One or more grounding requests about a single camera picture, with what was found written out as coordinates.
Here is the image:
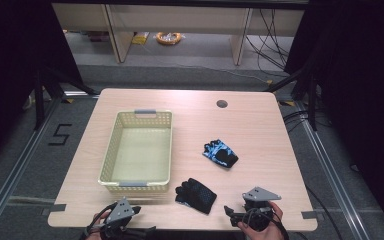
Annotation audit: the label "black curtain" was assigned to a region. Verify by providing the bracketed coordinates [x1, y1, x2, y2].
[283, 0, 384, 234]
[0, 0, 84, 168]

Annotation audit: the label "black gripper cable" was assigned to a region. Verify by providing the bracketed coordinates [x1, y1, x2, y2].
[269, 206, 291, 240]
[85, 201, 118, 239]

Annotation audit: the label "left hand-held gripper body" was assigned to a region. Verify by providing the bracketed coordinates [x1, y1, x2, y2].
[99, 197, 138, 240]

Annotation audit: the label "person's left hand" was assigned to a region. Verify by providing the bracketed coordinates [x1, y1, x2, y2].
[85, 211, 113, 240]

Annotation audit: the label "aluminium floor rail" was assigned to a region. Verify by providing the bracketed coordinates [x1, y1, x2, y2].
[0, 96, 64, 239]
[294, 99, 371, 240]

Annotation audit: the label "bundle of black floor cables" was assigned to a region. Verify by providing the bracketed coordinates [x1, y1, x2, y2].
[244, 8, 296, 72]

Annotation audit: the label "yellow packet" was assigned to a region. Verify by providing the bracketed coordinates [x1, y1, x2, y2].
[131, 31, 150, 46]

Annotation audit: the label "cream plastic basket grey handles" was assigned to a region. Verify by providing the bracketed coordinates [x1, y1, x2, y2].
[97, 109, 174, 194]

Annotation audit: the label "person's right hand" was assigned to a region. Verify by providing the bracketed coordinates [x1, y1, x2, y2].
[236, 201, 285, 240]

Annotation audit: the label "blue and black glove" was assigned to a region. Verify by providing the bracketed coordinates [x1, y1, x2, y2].
[202, 138, 240, 169]

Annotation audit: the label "black metal stand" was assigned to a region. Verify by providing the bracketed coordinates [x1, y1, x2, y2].
[33, 64, 99, 132]
[263, 64, 319, 132]

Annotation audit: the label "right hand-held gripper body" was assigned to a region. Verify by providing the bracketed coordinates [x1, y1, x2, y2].
[241, 186, 282, 232]

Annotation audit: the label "yellow coiled cable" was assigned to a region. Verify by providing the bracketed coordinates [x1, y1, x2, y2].
[155, 31, 183, 46]

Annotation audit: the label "white floor cable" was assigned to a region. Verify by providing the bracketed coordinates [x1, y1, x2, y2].
[166, 63, 274, 85]

